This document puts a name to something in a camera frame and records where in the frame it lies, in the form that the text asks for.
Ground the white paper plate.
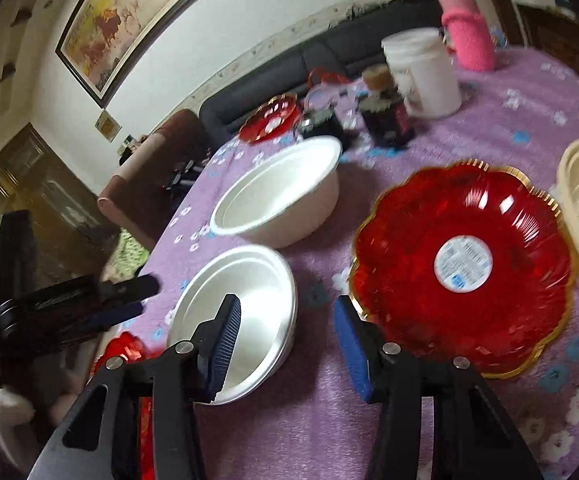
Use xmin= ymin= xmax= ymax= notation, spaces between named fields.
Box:
xmin=165 ymin=244 xmax=299 ymax=406

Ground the white paper bowl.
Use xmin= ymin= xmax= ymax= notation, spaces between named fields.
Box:
xmin=210 ymin=136 xmax=343 ymax=248

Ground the large red glass plate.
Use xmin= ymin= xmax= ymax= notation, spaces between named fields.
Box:
xmin=348 ymin=159 xmax=577 ymax=379

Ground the green floral blanket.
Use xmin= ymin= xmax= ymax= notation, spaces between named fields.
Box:
xmin=100 ymin=229 xmax=149 ymax=283

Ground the brown armchair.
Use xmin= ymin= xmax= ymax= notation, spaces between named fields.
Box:
xmin=97 ymin=108 xmax=210 ymax=250

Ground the wooden glass cabinet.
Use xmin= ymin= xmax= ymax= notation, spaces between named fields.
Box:
xmin=0 ymin=125 xmax=119 ymax=286

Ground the small red glass dish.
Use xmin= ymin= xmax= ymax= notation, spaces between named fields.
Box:
xmin=238 ymin=93 xmax=303 ymax=144

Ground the small black jar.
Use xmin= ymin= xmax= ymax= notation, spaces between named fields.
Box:
xmin=296 ymin=105 xmax=351 ymax=152

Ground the framed horse painting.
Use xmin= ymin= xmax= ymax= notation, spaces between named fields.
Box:
xmin=56 ymin=0 xmax=192 ymax=108

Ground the dark jar with cork lid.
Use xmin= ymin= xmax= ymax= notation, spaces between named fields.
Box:
xmin=357 ymin=64 xmax=415 ymax=148

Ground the black leather sofa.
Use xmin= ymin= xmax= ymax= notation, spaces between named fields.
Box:
xmin=199 ymin=0 xmax=441 ymax=150

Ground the white plastic jar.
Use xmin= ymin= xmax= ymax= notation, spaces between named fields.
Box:
xmin=382 ymin=27 xmax=462 ymax=119

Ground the pink thermos with knit sleeve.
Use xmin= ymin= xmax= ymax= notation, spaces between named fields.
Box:
xmin=438 ymin=0 xmax=495 ymax=72

